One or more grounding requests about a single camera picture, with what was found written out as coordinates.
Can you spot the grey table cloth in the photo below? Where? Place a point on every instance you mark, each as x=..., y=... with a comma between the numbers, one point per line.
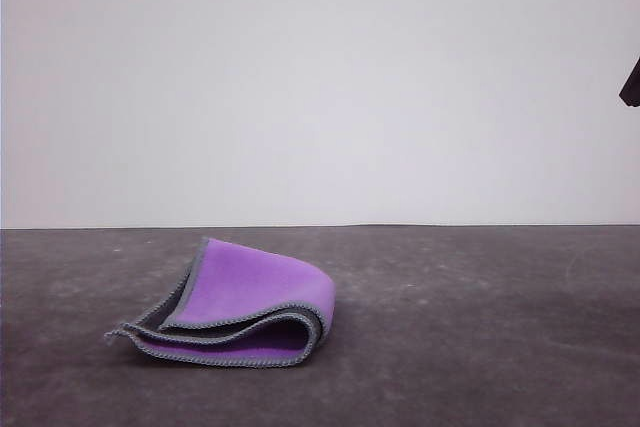
x=500, y=347

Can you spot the purple towel with grey hem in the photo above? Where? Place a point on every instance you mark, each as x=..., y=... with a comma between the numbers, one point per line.
x=250, y=287

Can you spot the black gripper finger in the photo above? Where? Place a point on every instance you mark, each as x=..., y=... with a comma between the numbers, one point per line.
x=632, y=89

